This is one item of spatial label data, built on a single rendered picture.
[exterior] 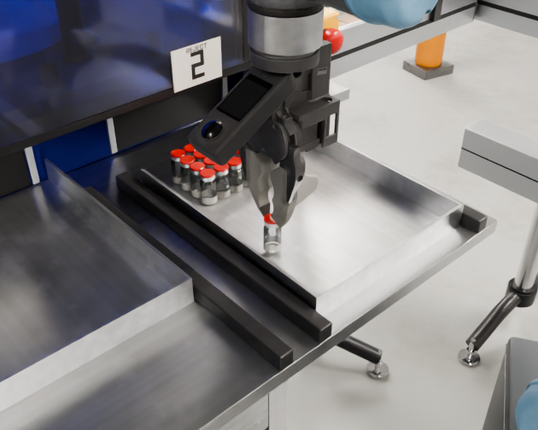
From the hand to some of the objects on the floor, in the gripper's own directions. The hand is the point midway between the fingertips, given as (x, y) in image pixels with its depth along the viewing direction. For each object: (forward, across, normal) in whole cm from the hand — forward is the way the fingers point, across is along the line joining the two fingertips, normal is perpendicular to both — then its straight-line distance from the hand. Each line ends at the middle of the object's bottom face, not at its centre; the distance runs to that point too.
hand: (269, 215), depth 79 cm
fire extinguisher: (+94, +137, -230) cm, 283 cm away
